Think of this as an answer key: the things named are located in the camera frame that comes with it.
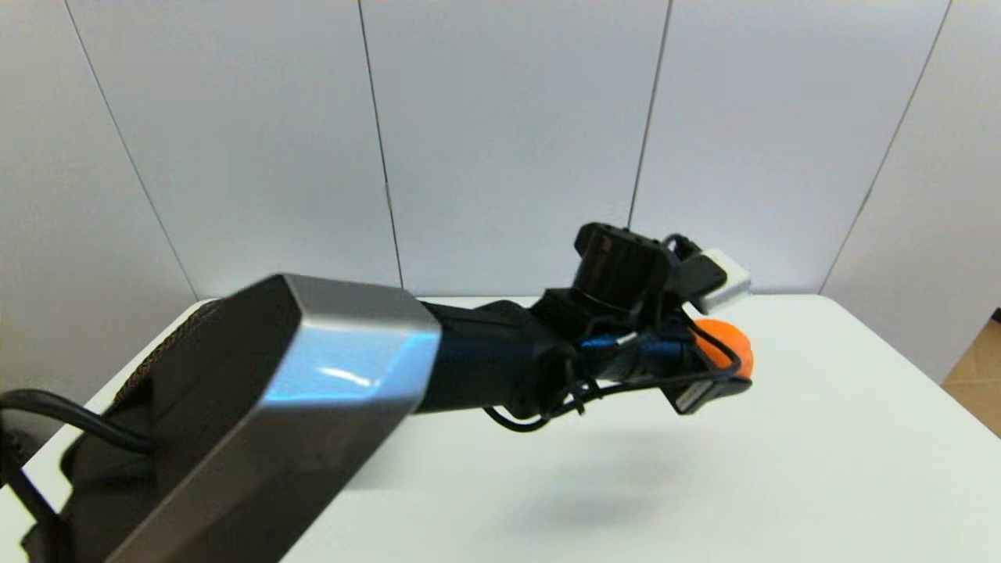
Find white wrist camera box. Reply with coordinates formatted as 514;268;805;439
698;249;752;312

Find orange fruit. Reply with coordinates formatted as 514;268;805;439
692;318;755;382

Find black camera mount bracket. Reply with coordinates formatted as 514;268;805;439
671;254;728;299

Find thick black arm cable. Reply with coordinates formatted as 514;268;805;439
0;389;153;456

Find dark brown wicker basket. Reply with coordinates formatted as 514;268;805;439
113;301;226;407

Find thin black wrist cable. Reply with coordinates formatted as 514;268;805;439
483;233;744;433

